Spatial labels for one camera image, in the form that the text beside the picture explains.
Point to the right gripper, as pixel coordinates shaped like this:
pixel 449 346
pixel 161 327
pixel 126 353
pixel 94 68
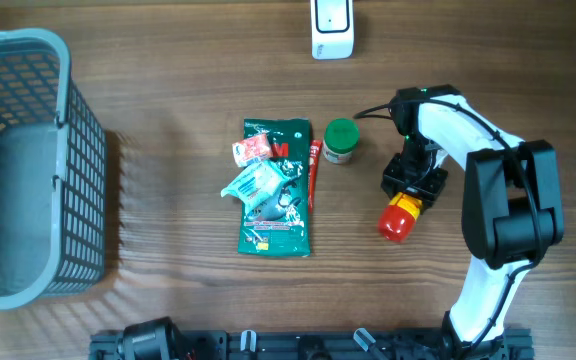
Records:
pixel 428 189

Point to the green cap sauce bottle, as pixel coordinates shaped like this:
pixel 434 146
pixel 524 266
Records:
pixel 399 217

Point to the green lid white jar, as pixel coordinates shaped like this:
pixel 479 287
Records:
pixel 341 138

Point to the red stick sachet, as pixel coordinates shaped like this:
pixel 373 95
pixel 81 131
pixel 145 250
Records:
pixel 315 150

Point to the green 3M gloves package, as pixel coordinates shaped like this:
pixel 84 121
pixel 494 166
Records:
pixel 279 227

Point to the red square snack packet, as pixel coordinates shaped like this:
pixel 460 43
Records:
pixel 252 150

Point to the light green tissue packet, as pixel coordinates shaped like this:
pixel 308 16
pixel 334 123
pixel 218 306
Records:
pixel 256 184

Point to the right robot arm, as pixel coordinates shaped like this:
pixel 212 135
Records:
pixel 511 214

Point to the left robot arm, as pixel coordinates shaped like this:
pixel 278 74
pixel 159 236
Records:
pixel 156 339

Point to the white barcode scanner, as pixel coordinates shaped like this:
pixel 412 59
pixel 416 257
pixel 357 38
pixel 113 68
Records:
pixel 332 29

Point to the grey plastic mesh basket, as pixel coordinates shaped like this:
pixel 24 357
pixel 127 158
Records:
pixel 53 173

